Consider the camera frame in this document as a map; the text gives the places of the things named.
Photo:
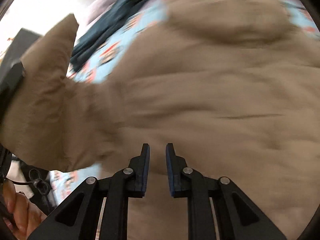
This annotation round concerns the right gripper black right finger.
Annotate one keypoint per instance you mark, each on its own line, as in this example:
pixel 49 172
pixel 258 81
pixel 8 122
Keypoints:
pixel 217 208

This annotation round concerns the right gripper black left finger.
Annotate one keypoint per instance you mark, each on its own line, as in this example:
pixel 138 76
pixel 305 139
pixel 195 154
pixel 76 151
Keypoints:
pixel 98 208

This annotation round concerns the tan puffer jacket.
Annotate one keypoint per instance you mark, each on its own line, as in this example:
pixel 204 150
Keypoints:
pixel 233 84

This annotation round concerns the person's left hand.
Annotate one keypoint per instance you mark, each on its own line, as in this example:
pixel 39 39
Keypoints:
pixel 27 216

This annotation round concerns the blue monkey print blanket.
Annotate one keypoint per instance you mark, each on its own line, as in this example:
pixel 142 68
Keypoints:
pixel 105 58

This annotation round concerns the dark teal folded garment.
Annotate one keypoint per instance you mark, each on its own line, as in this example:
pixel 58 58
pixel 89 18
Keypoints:
pixel 106 26

